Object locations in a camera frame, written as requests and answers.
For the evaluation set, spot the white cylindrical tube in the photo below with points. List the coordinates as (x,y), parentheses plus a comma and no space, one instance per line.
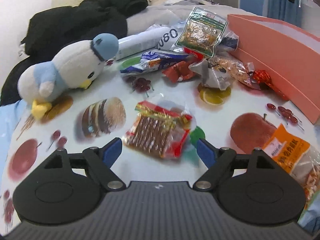
(145,40)

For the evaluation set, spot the red foil snack packet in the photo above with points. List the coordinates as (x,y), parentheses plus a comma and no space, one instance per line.
(262,77)

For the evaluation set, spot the green clear snack bag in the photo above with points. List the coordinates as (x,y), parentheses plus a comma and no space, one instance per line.
(203,31)

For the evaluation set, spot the blue curtain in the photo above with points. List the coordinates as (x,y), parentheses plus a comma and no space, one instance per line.
(286,11)

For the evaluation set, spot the silver orange snack bag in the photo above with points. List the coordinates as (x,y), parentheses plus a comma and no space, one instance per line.
(220,72)

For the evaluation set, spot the black jacket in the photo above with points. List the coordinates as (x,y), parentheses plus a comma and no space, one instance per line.
(51,30)

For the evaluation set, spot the light blue star bedsheet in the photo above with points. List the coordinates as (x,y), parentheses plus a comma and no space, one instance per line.
(10,116)

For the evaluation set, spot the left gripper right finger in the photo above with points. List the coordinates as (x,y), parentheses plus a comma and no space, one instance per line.
(251,188)

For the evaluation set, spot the small red snack packet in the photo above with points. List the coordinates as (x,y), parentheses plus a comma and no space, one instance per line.
(179,72)

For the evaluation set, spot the orange label snack bag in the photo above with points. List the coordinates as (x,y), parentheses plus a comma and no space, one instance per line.
(297,157)

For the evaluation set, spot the brown sticks snack packet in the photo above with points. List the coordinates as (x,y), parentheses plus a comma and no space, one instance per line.
(158,131)

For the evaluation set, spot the blue white snack bag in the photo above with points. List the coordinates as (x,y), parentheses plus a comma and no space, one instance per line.
(151,61)

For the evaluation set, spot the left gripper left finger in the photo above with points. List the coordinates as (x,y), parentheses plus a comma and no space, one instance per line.
(66,187)

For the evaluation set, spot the fruit print mat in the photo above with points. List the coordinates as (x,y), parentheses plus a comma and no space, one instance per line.
(237,117)

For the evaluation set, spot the blue white plush bird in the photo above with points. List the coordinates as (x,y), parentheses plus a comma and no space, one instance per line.
(75,66)

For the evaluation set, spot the clear blue plastic bag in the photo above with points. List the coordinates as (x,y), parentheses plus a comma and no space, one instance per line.
(170,35)

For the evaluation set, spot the pink cardboard box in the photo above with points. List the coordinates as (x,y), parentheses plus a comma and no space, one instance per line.
(288,53)

